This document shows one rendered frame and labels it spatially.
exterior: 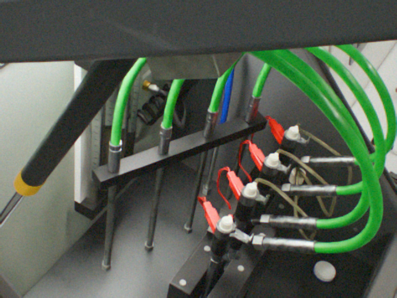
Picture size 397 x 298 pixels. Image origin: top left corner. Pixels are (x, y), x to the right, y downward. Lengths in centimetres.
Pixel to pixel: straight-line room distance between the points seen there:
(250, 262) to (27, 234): 36
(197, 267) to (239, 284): 7
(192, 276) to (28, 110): 37
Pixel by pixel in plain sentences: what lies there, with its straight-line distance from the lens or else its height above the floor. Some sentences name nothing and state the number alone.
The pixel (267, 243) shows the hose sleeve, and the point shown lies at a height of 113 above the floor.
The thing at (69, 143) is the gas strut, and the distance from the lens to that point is 41.
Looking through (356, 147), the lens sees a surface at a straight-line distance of 72.
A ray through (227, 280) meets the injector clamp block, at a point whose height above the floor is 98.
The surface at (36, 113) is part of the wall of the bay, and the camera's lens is 89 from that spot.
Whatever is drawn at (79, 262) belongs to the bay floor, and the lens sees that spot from 120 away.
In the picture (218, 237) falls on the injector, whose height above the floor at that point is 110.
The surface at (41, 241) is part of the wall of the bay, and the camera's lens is 110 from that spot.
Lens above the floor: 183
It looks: 45 degrees down
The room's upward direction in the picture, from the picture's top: 11 degrees clockwise
